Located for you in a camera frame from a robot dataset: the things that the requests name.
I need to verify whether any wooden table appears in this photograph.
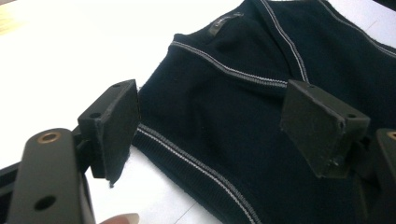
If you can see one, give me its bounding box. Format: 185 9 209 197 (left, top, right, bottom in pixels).
0 0 27 35

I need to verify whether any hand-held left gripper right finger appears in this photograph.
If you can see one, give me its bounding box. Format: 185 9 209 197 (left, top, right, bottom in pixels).
279 78 396 224

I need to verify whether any dark navy knit vest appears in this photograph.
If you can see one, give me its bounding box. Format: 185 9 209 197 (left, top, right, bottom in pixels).
132 0 396 224

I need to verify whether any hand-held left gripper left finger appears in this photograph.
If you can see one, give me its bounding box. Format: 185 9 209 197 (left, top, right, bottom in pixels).
6 78 141 224

